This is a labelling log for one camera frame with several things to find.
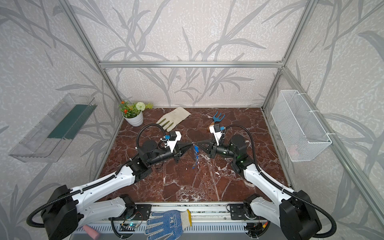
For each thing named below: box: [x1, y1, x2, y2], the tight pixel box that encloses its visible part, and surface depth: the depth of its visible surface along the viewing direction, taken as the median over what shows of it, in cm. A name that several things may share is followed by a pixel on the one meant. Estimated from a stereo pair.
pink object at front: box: [83, 224, 101, 240], surface depth 68 cm
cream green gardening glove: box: [156, 106, 191, 132], surface depth 117 cm
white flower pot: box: [122, 110, 144, 127], surface depth 105 cm
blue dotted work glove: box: [144, 209, 192, 240], surface depth 72 cm
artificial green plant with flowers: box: [119, 101, 154, 119], surface depth 104 cm
